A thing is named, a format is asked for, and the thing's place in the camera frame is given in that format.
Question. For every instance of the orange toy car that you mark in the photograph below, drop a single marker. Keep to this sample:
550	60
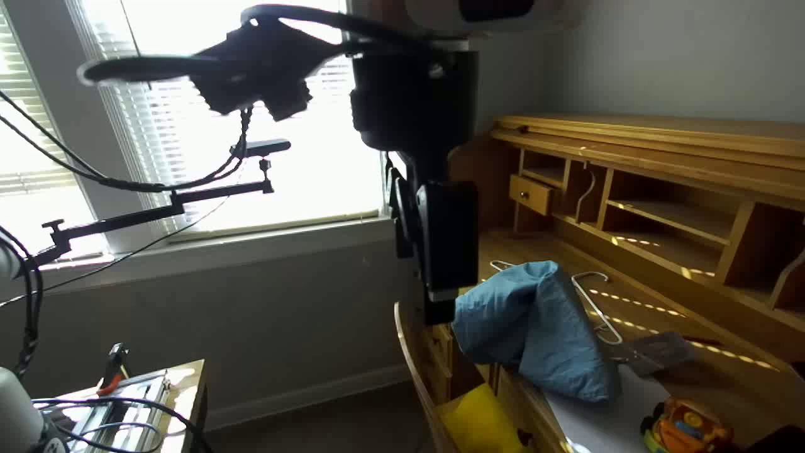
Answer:
682	428

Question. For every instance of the yellow seat cushion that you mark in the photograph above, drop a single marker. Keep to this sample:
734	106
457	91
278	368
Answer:
480	423

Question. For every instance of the black articulated camera stand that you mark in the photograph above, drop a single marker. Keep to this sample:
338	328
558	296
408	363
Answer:
127	217

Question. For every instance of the blue cloth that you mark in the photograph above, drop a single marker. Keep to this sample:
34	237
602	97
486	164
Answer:
554	335

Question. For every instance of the grey power strip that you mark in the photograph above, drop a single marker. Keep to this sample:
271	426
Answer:
127	428

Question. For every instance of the white dome shaped object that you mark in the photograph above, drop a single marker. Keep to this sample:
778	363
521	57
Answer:
16	416

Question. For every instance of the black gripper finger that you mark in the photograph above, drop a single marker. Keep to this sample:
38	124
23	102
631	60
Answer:
403	209
448	236

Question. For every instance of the wooden chair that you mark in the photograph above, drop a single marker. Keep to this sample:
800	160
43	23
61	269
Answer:
408	354

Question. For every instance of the white window blinds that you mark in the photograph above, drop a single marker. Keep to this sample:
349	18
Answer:
252	186
26	167

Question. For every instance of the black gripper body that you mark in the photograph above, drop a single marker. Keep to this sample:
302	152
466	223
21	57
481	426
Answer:
417	97

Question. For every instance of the wooden drawer with brass knob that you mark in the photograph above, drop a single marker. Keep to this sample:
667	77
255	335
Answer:
529	193

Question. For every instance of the white paper sheet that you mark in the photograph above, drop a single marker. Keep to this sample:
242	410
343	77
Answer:
604	418

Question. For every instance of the wooden rolltop desk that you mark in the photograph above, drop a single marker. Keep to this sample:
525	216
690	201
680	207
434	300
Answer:
670	152

